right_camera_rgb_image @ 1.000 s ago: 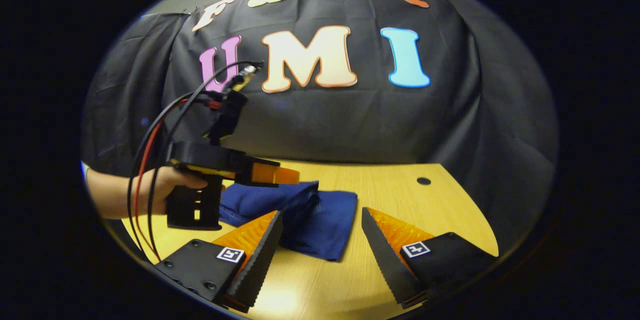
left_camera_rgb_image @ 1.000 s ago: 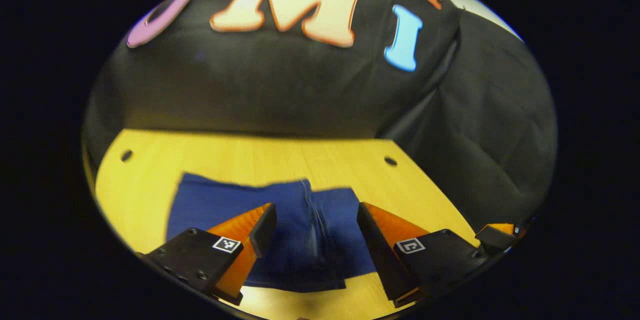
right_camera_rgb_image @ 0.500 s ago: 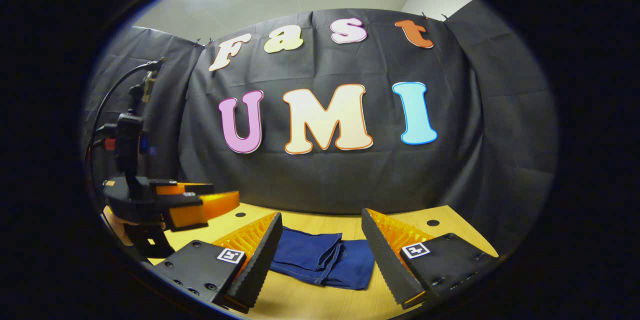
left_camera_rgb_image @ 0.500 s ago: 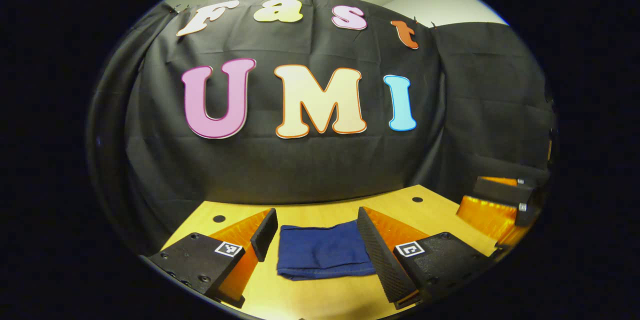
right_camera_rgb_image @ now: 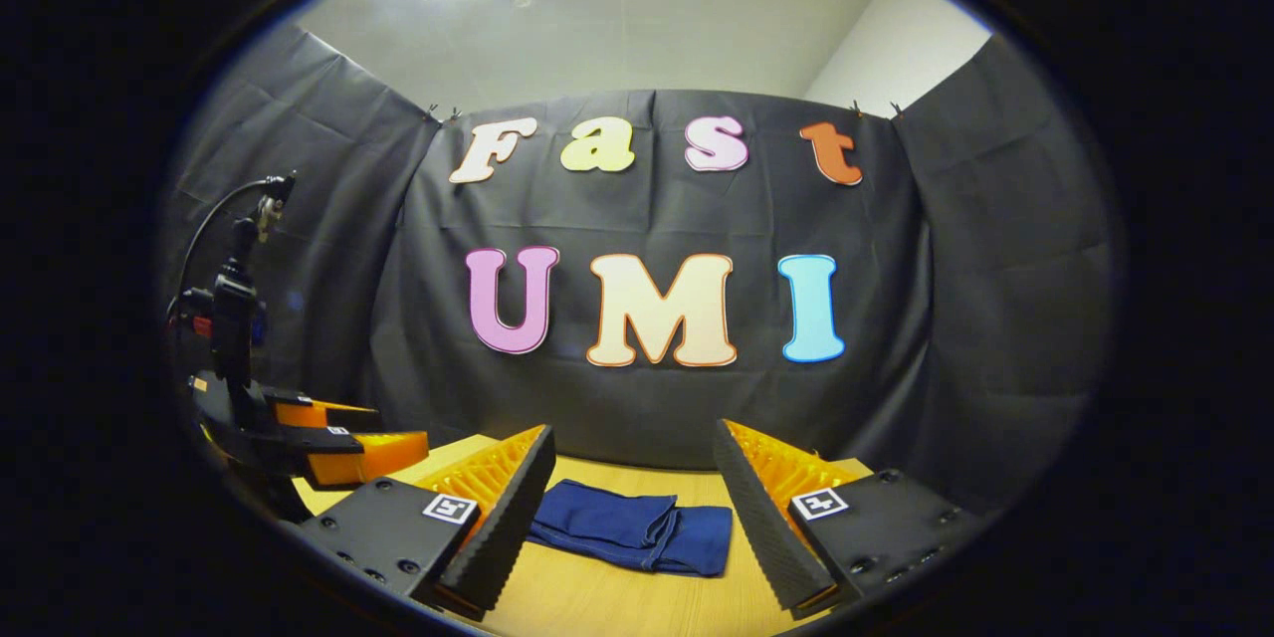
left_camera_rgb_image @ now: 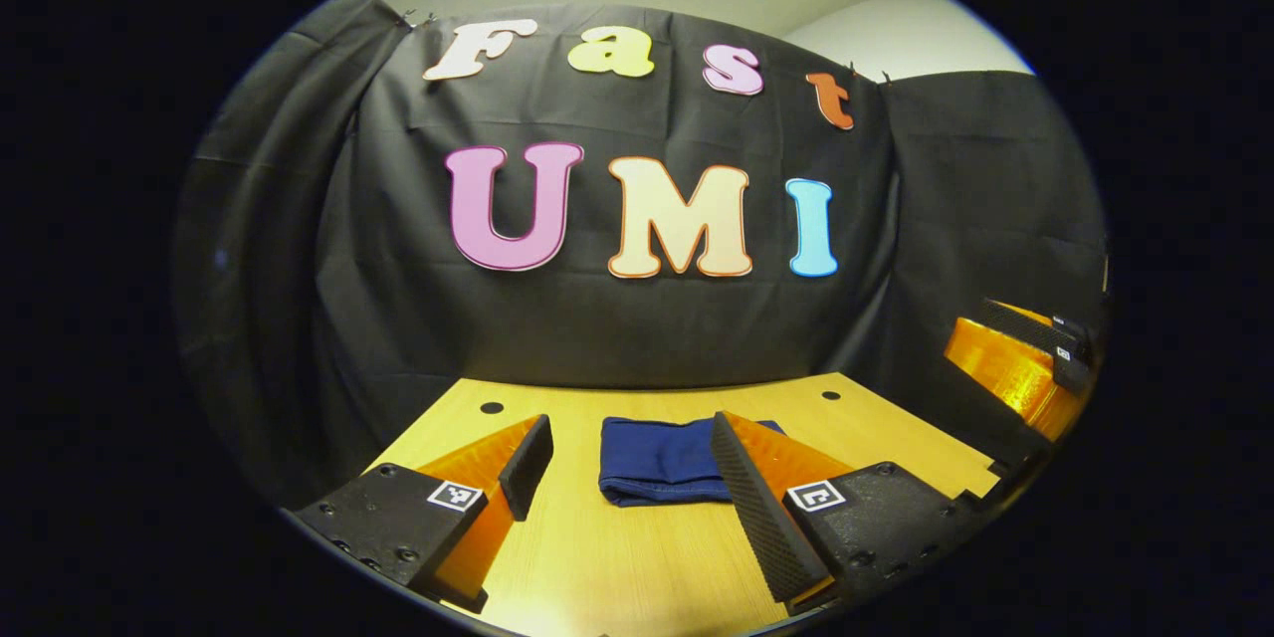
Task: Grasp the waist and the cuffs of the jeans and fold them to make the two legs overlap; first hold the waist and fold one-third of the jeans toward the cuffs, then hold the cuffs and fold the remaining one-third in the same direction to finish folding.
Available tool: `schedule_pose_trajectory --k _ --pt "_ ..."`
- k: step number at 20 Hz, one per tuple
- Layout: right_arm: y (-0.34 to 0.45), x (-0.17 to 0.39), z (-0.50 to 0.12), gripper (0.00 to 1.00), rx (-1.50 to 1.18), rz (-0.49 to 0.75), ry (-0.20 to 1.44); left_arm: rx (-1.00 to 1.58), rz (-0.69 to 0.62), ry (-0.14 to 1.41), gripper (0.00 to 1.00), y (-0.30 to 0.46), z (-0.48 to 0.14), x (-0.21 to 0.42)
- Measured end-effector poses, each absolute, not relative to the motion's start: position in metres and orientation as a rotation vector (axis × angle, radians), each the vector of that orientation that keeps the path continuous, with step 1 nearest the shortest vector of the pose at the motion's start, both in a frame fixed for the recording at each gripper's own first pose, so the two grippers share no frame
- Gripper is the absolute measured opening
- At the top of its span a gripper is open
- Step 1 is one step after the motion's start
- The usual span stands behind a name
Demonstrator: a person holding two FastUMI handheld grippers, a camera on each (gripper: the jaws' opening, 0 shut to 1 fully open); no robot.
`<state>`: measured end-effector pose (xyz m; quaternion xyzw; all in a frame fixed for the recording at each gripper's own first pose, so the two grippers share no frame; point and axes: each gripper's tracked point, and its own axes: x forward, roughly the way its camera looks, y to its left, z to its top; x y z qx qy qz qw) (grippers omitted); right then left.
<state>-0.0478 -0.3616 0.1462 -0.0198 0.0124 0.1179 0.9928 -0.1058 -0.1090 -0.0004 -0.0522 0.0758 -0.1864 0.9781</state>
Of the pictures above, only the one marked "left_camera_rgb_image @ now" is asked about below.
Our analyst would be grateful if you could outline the blue denim jeans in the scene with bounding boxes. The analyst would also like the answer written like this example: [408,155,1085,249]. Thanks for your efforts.
[598,416,789,508]

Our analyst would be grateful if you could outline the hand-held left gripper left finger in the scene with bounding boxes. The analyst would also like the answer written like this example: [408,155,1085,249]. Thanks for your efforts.
[282,414,554,615]

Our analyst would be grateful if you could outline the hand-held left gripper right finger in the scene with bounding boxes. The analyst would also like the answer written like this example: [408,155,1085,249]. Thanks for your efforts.
[710,411,981,616]

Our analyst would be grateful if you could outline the black backdrop cloth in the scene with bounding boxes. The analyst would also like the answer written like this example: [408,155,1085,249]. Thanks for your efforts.
[171,0,1109,509]

